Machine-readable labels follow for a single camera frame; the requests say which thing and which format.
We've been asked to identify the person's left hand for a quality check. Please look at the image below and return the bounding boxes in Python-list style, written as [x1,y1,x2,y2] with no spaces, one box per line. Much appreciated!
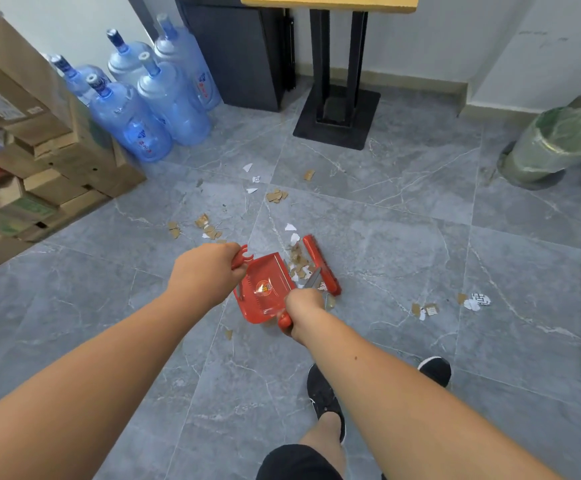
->
[166,243,247,310]

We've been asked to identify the person's right hand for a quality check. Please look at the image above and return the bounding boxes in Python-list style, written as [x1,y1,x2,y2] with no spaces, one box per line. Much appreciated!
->
[276,288,328,346]

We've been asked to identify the red plastic dustpan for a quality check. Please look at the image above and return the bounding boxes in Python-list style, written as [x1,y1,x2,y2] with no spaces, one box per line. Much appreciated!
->
[230,245,299,325]

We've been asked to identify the red hand brush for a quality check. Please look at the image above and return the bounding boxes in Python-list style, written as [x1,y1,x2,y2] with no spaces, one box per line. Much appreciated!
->
[276,234,342,337]

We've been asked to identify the person's right forearm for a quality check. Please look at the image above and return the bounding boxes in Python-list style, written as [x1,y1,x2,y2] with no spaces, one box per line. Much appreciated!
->
[297,315,565,480]

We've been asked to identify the person's left forearm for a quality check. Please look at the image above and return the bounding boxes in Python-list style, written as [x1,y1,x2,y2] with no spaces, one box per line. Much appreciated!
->
[0,284,221,480]

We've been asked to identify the scattered paper and cardboard scraps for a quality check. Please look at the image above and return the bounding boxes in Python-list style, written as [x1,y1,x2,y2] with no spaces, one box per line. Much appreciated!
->
[167,163,492,341]

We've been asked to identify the person's left black shoe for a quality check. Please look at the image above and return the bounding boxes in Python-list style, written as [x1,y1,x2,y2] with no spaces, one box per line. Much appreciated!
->
[307,364,347,444]

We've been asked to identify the person's black shoe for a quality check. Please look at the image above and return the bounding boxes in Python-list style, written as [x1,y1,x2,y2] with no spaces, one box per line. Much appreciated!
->
[417,357,452,389]
[307,364,347,444]

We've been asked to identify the person's left leg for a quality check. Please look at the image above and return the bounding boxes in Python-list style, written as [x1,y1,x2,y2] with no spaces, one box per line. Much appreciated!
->
[298,412,347,478]

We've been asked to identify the person's black shorts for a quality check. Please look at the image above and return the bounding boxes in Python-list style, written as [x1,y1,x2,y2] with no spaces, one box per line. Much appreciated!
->
[256,444,389,480]

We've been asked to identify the person's right black shoe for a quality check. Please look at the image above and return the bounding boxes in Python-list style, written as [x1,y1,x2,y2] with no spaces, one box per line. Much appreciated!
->
[417,357,452,389]

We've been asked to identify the blue water jug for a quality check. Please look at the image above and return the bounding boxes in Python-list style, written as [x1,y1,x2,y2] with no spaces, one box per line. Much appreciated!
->
[86,74,174,164]
[106,29,157,88]
[153,14,222,112]
[50,55,112,107]
[137,51,214,147]

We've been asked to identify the black cabinet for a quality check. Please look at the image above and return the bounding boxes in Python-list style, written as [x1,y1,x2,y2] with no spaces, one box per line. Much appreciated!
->
[174,0,297,113]

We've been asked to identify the stack of cardboard boxes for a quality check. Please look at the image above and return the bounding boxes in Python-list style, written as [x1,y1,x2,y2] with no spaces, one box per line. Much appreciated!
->
[0,0,147,283]

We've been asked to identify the trash bin with green bag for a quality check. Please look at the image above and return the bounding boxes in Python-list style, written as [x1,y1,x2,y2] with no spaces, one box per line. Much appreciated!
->
[498,107,581,191]

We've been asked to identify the yellow table with black pedestal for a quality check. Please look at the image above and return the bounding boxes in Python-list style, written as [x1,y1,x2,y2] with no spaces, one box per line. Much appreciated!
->
[240,0,420,152]

